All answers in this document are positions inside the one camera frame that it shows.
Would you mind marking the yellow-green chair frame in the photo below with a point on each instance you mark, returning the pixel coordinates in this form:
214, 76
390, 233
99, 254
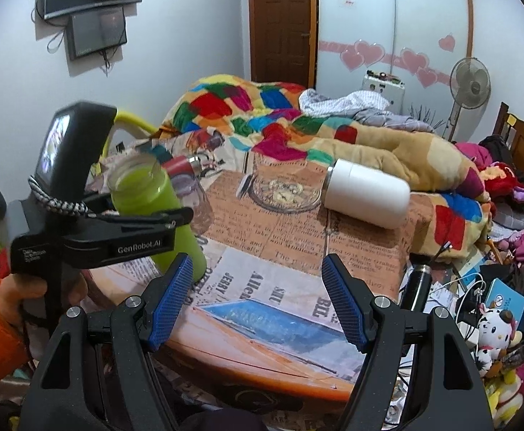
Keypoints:
129, 119

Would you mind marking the colourful patchwork blanket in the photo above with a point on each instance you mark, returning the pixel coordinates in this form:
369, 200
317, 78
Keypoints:
253, 112

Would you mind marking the white cow plush toy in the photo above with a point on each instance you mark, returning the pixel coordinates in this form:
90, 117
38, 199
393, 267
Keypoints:
495, 332

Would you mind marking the blue and white box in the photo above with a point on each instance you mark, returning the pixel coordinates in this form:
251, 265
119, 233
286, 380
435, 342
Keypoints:
507, 298

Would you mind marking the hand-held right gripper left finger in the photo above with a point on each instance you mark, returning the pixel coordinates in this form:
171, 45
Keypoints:
172, 296

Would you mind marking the green bottle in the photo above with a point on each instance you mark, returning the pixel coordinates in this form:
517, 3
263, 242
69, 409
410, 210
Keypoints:
154, 193

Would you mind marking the standing electric fan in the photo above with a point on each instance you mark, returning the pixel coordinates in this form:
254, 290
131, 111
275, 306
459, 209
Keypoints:
470, 81

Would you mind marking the brown wooden door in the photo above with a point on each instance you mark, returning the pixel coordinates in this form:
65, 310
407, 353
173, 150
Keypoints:
282, 22

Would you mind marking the white cylindrical bottle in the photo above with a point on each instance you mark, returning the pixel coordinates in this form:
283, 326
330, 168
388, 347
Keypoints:
370, 195

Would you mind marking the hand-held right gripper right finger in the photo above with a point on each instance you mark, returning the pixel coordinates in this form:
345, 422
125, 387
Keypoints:
340, 296

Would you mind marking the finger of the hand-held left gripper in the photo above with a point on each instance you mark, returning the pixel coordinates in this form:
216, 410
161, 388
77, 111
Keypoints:
99, 202
154, 221

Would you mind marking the printed newspaper tablecloth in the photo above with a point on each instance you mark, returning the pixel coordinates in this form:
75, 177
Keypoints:
262, 251

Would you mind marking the grey plaid cloth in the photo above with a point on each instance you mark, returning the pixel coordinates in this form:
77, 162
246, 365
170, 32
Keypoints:
370, 107

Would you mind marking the person's left hand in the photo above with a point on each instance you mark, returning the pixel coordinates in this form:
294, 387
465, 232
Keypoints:
24, 296

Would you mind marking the clear glass jar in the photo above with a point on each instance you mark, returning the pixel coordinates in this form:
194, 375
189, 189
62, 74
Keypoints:
284, 184

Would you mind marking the white electronics box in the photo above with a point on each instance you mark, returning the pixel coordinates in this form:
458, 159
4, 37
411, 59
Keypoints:
383, 90

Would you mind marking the red-lidded steel bottle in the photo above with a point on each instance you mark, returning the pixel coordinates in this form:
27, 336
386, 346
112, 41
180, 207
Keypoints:
181, 165

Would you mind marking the wardrobe with pink hearts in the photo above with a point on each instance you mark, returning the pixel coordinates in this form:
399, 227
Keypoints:
379, 18

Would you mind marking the black steel flask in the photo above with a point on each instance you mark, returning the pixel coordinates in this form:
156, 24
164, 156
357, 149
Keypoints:
417, 285

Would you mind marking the small black wall monitor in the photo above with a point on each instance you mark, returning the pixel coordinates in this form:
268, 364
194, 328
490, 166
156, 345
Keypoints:
95, 31

